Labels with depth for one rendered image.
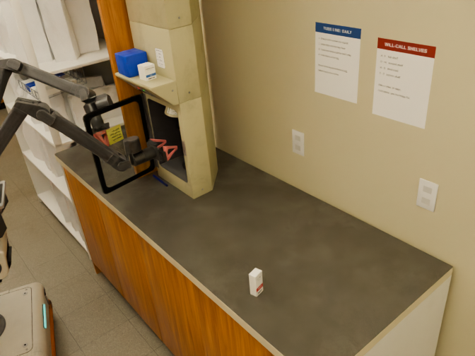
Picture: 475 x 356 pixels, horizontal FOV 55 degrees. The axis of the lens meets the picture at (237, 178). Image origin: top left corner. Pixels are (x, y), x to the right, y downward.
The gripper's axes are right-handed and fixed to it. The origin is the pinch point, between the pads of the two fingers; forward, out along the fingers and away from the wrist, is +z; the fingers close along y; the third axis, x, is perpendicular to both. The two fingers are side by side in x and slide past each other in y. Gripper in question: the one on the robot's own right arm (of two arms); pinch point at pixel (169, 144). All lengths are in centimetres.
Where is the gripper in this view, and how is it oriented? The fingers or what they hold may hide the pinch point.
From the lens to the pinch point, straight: 214.2
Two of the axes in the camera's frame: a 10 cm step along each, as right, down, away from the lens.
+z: 7.7, -3.9, 5.1
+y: -6.4, -3.4, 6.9
